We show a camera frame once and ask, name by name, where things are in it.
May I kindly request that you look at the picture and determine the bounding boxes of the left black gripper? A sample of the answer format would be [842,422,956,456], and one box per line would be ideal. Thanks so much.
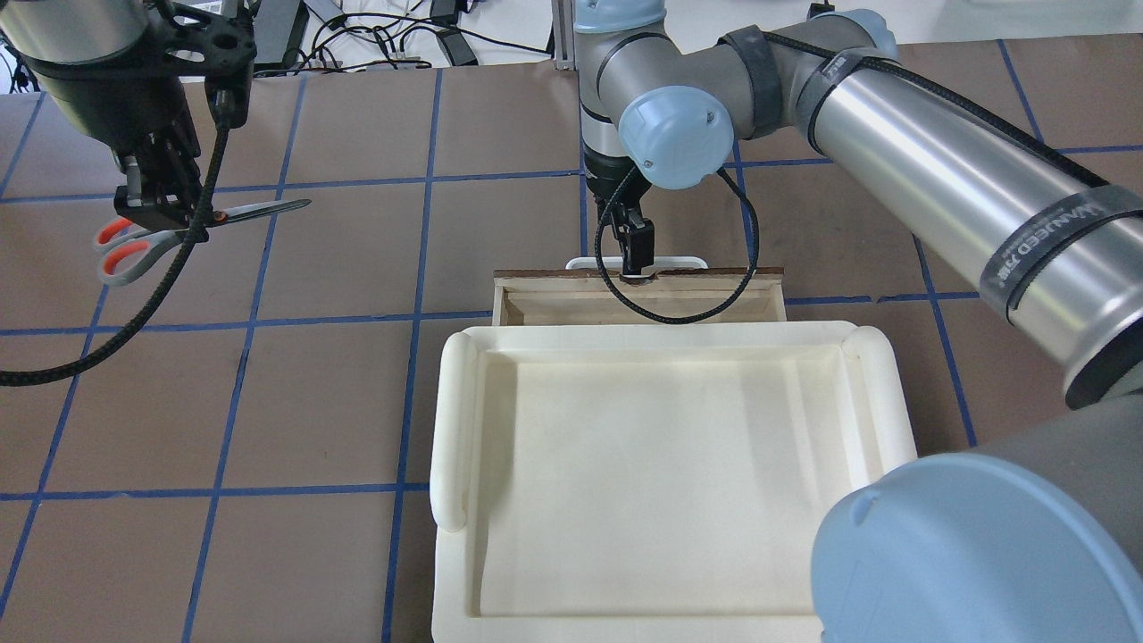
[54,1,256,244]

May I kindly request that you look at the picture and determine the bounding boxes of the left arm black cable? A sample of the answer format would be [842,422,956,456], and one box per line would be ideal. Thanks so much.
[0,67,235,388]

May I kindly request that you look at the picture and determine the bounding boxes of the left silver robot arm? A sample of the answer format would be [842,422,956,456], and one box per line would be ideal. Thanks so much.
[3,1,257,231]

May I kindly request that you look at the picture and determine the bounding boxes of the wooden drawer with white handle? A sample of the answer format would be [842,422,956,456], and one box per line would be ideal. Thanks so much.
[491,263,788,327]

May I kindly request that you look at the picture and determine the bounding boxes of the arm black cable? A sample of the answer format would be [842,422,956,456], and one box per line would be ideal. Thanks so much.
[0,67,235,388]
[593,164,760,325]

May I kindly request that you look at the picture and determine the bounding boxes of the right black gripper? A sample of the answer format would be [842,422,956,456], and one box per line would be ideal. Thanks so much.
[583,147,655,276]

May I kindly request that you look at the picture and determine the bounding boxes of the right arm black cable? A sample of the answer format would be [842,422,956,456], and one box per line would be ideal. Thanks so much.
[593,164,760,325]

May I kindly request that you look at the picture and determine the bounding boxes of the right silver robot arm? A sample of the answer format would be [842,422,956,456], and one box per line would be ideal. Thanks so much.
[574,1,1140,642]

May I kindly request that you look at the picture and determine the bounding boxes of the aluminium frame post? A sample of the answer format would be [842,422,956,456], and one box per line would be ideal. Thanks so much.
[551,0,577,71]

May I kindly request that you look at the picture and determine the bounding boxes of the orange grey handled scissors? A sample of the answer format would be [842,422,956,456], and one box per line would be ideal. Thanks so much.
[93,198,312,288]

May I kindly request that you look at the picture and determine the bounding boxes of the white foam tray box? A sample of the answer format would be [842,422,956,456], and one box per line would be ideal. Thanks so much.
[429,321,917,642]

